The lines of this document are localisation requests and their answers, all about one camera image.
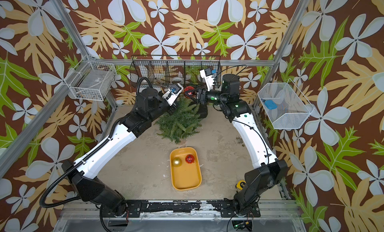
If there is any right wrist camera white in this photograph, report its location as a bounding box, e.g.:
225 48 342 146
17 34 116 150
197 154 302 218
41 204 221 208
200 68 217 91

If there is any black wire basket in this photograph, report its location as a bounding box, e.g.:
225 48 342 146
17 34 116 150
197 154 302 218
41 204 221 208
128 55 222 87

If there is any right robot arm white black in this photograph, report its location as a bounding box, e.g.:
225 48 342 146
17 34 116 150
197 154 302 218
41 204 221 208
185 74 288 215

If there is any red faceted ball ornament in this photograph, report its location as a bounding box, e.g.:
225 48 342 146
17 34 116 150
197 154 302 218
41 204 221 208
184 86 196 99

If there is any small green christmas tree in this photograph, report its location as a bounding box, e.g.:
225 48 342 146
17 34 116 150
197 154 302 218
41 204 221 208
156 97 202 144

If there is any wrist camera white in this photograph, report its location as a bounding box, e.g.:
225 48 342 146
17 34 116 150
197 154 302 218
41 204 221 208
200 68 217 91
162 83 184 106

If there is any white mesh basket right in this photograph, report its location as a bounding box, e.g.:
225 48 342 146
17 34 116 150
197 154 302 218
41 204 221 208
258 80 315 130

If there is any yellow plastic tray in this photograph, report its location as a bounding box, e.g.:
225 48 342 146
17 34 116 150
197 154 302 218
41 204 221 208
170 147 202 191

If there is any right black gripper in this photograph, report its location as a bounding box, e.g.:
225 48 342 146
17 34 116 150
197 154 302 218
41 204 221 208
187 87 231 109

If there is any yellow tape measure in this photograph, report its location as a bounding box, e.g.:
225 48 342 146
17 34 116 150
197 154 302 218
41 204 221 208
236 180 246 192

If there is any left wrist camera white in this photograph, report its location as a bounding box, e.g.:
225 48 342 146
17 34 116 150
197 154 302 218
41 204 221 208
162 83 184 106

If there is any white wire basket left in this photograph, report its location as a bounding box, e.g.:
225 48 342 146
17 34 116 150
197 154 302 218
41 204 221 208
65 59 117 101

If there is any black tree pot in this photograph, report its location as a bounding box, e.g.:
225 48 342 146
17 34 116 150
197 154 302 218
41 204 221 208
197 104 208 119

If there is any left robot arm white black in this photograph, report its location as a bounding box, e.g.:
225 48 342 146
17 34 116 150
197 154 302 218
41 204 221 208
39 77 184 217

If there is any white tape roll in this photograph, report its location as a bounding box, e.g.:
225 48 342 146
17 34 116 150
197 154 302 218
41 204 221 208
171 76 184 84

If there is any blue object in basket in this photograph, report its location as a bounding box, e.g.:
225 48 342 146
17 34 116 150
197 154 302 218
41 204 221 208
264 100 278 110

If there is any gold ball ornament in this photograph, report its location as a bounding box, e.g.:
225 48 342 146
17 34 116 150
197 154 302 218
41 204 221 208
172 157 182 167

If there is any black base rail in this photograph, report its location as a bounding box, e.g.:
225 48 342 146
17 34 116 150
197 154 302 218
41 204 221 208
102 199 261 219

